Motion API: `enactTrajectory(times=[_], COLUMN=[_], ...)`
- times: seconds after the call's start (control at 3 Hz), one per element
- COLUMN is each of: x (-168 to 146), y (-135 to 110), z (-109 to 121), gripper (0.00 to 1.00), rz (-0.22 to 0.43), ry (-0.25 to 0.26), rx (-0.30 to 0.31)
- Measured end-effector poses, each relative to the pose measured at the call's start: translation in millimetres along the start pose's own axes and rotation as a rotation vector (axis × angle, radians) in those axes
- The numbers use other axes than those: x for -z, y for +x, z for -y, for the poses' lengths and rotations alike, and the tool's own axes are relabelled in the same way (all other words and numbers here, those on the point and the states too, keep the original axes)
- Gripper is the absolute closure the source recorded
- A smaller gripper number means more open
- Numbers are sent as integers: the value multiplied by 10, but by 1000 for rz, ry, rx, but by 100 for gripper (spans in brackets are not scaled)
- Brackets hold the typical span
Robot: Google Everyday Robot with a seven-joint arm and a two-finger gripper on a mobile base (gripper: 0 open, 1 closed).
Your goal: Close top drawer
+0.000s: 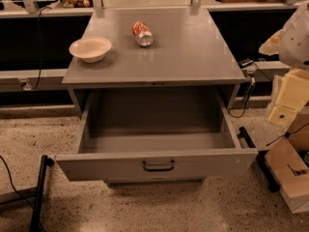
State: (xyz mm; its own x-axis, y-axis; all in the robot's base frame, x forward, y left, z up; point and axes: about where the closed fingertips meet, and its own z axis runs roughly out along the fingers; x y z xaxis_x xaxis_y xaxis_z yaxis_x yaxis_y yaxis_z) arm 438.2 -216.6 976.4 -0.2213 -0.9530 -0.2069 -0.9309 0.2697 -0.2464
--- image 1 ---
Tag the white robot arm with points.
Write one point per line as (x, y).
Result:
(291, 44)

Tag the orange soda can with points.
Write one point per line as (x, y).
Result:
(143, 35)

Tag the black stand leg right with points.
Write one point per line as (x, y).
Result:
(273, 186)

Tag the grey metal cabinet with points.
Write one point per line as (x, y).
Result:
(188, 51)

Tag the white bowl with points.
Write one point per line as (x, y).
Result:
(90, 50)

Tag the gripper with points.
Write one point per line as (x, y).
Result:
(295, 43)

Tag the grey top drawer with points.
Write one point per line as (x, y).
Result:
(144, 135)

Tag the black stand leg left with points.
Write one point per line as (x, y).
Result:
(35, 220)

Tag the cardboard box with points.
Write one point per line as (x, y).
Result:
(288, 162)

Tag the black drawer handle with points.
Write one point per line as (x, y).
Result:
(158, 166)

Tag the black stand leg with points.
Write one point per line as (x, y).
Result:
(273, 186)
(35, 220)

